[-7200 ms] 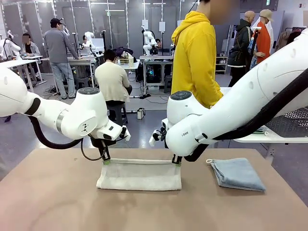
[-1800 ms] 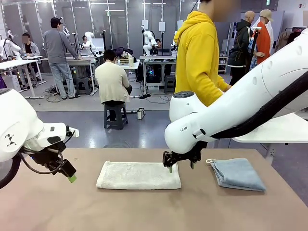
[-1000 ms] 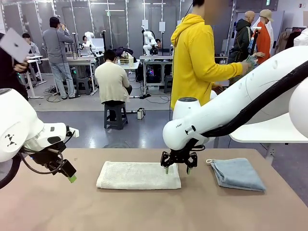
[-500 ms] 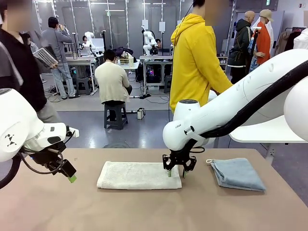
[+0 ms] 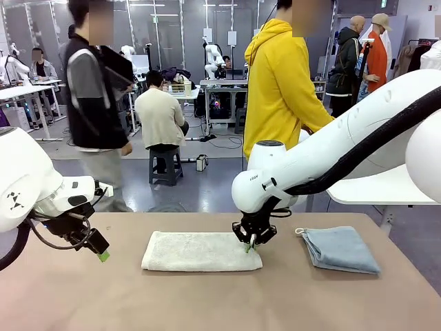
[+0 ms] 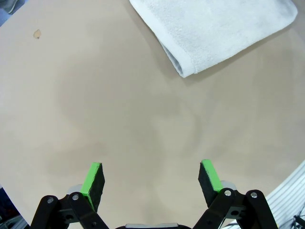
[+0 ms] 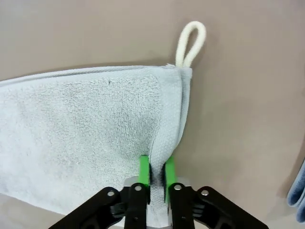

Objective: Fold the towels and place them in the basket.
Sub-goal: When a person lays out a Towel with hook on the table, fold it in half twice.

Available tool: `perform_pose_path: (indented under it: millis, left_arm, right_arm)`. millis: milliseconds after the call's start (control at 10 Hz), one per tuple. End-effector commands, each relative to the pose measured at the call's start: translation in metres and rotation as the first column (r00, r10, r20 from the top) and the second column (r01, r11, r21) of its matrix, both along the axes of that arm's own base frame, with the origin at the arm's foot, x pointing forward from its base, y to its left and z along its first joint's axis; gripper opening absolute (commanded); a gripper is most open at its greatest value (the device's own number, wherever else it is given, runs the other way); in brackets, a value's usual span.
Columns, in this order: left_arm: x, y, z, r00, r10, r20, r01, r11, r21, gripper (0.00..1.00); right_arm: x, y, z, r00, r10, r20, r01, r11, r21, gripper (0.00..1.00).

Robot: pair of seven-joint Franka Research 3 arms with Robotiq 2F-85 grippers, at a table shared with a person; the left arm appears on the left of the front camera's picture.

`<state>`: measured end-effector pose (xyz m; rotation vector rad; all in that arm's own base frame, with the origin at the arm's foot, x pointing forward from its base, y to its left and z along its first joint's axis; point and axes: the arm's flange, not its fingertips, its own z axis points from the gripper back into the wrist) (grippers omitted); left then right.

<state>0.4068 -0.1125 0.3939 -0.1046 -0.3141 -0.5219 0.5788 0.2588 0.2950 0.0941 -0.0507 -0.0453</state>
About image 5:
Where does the person's right forearm yellow sleeve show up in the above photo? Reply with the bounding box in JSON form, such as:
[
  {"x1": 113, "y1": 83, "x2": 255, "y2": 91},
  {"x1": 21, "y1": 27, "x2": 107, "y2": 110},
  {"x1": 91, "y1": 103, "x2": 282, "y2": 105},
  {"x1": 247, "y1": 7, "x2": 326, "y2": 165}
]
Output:
[{"x1": 296, "y1": 99, "x2": 336, "y2": 136}]

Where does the grey desk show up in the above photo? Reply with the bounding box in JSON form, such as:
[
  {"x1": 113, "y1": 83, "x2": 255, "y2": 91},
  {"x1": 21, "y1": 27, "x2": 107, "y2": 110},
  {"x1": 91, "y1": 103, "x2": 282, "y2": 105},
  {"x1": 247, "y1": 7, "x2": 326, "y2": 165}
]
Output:
[{"x1": 198, "y1": 78, "x2": 249, "y2": 132}]

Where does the light blue towel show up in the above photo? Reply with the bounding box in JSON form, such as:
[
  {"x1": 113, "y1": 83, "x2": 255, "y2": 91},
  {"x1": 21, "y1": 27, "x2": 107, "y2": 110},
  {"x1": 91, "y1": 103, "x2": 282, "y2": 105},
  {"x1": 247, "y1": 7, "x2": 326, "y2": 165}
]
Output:
[{"x1": 294, "y1": 225, "x2": 382, "y2": 276}]

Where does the black laptop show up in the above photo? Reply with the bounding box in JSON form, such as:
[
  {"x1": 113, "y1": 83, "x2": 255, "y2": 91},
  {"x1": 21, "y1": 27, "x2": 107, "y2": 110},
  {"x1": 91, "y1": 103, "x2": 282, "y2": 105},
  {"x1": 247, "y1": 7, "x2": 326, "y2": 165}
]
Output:
[{"x1": 99, "y1": 44, "x2": 136, "y2": 101}]

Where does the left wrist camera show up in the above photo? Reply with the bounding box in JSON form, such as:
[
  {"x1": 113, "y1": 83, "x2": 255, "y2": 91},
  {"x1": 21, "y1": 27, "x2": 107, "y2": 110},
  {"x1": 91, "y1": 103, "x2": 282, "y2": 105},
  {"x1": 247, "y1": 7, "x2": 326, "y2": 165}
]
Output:
[{"x1": 92, "y1": 179, "x2": 115, "y2": 199}]

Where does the passer-by in black grey jacket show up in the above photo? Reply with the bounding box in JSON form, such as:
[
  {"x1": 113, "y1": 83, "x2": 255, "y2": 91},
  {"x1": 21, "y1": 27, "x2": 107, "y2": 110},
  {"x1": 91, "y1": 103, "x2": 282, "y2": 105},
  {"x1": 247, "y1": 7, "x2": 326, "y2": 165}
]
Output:
[{"x1": 57, "y1": 0, "x2": 136, "y2": 214}]

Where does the white terry towel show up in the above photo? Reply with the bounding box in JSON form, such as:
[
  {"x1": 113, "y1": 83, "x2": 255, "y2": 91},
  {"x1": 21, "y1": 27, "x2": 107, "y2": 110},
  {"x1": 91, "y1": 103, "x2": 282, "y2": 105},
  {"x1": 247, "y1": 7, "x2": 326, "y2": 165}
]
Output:
[{"x1": 140, "y1": 230, "x2": 264, "y2": 273}]

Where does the black tripod stand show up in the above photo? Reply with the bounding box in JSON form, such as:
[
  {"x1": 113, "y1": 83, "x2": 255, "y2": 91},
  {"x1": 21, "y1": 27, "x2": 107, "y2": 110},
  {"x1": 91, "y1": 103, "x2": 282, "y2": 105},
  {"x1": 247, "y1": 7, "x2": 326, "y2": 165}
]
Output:
[{"x1": 351, "y1": 38, "x2": 376, "y2": 104}]

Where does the mannequin in dark jacket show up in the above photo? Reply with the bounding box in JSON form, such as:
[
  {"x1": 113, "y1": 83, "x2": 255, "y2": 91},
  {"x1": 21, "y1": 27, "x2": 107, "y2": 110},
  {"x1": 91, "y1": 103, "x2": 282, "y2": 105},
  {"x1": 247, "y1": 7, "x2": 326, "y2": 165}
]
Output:
[{"x1": 325, "y1": 15, "x2": 368, "y2": 118}]

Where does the white shoe rack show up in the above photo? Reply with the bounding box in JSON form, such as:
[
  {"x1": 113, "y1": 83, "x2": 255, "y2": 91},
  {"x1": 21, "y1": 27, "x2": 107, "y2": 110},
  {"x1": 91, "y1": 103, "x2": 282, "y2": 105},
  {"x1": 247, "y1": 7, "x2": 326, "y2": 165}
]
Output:
[{"x1": 311, "y1": 77, "x2": 327, "y2": 103}]

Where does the seated person in dark top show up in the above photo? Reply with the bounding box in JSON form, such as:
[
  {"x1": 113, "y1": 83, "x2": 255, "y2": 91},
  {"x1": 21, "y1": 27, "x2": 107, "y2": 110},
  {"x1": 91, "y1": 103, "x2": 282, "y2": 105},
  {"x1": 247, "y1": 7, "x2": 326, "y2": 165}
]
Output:
[{"x1": 220, "y1": 54, "x2": 234, "y2": 79}]

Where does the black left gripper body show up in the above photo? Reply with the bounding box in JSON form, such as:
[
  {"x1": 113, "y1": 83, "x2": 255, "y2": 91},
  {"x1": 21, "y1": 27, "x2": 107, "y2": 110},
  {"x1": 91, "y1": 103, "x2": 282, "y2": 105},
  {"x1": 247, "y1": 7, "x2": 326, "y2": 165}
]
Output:
[{"x1": 43, "y1": 202, "x2": 96, "y2": 252}]

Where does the clothes rack with coats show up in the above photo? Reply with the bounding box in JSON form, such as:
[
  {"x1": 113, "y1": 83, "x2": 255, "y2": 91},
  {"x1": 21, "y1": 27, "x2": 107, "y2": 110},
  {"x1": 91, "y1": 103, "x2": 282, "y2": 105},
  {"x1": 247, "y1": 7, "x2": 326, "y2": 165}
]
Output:
[{"x1": 392, "y1": 39, "x2": 431, "y2": 81}]

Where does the person in cream sweater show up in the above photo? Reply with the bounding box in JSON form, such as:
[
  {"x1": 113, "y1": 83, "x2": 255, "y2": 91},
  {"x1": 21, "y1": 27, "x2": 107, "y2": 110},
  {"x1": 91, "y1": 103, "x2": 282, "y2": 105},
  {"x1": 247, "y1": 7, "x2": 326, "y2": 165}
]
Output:
[{"x1": 134, "y1": 70, "x2": 190, "y2": 152}]

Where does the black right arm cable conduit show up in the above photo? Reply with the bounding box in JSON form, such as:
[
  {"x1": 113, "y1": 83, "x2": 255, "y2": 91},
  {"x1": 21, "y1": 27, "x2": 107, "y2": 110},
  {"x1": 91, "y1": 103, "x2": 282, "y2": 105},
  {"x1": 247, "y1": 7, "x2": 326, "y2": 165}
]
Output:
[{"x1": 275, "y1": 88, "x2": 441, "y2": 199}]

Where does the computer tower with lights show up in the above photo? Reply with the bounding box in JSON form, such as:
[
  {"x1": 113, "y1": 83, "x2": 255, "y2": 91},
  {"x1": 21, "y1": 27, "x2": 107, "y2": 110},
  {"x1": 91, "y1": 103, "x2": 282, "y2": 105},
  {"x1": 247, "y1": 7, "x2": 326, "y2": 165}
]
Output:
[{"x1": 206, "y1": 91, "x2": 236, "y2": 122}]

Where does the seated person in grey jacket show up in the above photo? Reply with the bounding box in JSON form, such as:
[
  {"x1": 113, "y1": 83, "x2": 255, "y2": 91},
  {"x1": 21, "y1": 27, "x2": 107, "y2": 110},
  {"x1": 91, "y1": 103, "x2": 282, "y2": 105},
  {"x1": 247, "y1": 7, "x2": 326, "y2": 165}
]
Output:
[{"x1": 29, "y1": 48, "x2": 60, "y2": 121}]

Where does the mannequin in orange with cap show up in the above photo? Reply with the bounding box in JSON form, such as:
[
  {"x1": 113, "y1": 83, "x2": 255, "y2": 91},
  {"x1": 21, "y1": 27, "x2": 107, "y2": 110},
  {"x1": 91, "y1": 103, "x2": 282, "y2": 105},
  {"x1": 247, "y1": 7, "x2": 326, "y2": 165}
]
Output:
[{"x1": 358, "y1": 13, "x2": 393, "y2": 101}]

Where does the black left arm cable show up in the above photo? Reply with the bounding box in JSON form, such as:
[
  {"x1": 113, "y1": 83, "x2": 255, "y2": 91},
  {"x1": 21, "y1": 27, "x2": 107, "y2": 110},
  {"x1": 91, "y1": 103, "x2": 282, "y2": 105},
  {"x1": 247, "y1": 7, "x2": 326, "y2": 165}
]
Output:
[{"x1": 0, "y1": 206, "x2": 92, "y2": 273}]

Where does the person in yellow hoodie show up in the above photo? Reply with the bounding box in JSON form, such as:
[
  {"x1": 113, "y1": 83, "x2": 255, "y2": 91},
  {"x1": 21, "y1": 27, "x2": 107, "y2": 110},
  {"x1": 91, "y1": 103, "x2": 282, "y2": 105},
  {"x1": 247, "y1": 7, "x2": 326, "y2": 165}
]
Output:
[{"x1": 243, "y1": 0, "x2": 336, "y2": 163}]

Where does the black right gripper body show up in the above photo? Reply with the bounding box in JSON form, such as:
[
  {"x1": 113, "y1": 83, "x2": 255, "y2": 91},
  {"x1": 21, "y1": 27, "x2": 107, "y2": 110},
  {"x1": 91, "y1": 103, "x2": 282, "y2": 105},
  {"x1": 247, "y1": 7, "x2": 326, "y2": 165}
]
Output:
[{"x1": 240, "y1": 201, "x2": 279, "y2": 232}]

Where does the white desk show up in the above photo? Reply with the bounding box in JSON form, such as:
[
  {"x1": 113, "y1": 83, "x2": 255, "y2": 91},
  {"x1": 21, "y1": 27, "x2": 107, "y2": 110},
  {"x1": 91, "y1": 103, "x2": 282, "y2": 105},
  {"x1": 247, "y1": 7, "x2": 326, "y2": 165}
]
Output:
[{"x1": 0, "y1": 84, "x2": 68, "y2": 141}]

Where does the white side table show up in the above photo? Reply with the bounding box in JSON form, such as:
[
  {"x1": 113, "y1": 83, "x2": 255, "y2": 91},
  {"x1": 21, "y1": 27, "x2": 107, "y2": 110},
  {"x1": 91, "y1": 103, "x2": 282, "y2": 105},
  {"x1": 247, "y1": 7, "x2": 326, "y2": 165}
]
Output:
[{"x1": 299, "y1": 129, "x2": 441, "y2": 213}]

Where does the mannequin with white top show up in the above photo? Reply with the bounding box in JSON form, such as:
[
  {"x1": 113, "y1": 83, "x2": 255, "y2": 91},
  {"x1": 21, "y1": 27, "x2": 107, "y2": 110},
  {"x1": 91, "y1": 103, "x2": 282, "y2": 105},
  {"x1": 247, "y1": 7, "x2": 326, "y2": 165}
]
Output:
[{"x1": 420, "y1": 39, "x2": 441, "y2": 72}]

